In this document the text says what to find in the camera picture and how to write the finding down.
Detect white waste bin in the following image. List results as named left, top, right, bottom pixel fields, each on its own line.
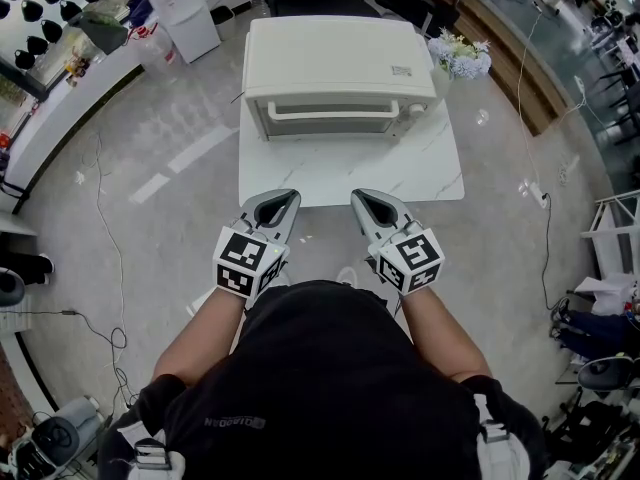
left=209, top=5, right=237, bottom=40

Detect grey harness strap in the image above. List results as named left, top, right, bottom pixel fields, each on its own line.
left=472, top=392, right=532, bottom=480
left=118, top=417, right=187, bottom=480

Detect person's right forearm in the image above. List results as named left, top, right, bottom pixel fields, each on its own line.
left=398, top=286, right=494, bottom=385

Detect person's left forearm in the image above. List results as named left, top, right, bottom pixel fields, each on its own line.
left=150, top=284, right=251, bottom=388

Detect white power strip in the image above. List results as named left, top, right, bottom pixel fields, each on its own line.
left=519, top=181, right=551, bottom=209

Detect white water dispenser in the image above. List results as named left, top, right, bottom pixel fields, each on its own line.
left=133, top=0, right=222, bottom=65

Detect white toaster oven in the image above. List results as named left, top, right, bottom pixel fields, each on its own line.
left=241, top=15, right=436, bottom=143

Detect grey backpack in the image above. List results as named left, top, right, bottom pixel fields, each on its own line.
left=27, top=396, right=107, bottom=472

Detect white counter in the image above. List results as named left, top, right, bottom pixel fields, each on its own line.
left=0, top=42, right=147, bottom=215

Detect person's black shirt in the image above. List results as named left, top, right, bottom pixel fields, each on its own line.
left=97, top=278, right=549, bottom=480

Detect white plastic bag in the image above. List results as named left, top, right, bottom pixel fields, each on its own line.
left=573, top=273, right=639, bottom=317

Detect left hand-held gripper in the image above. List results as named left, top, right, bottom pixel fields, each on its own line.
left=211, top=188, right=304, bottom=300

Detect white metal rack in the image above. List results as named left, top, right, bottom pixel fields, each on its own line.
left=579, top=189, right=640, bottom=282

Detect wooden step platform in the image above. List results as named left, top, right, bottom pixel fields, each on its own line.
left=439, top=0, right=572, bottom=138

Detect black dining chair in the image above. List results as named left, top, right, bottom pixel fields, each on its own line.
left=597, top=57, right=640, bottom=147

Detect pale blue flower bouquet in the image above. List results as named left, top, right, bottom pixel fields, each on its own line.
left=427, top=26, right=494, bottom=100

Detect white cable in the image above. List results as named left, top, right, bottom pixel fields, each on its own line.
left=79, top=131, right=127, bottom=332
left=514, top=11, right=546, bottom=189

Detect black power cable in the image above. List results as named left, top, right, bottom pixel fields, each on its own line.
left=540, top=192, right=569, bottom=312

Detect grey office chair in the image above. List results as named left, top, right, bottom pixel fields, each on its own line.
left=574, top=351, right=640, bottom=397

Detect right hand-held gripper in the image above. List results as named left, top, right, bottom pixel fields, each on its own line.
left=350, top=187, right=446, bottom=298

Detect dark green bag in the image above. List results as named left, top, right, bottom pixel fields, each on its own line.
left=73, top=10, right=130, bottom=55

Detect group of black wall ornaments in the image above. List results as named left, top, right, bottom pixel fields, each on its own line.
left=0, top=0, right=105, bottom=72

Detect clear large water jug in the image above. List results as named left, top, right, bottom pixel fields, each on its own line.
left=130, top=23, right=177, bottom=78

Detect glass toaster oven door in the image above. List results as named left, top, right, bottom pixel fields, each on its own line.
left=255, top=98, right=409, bottom=142

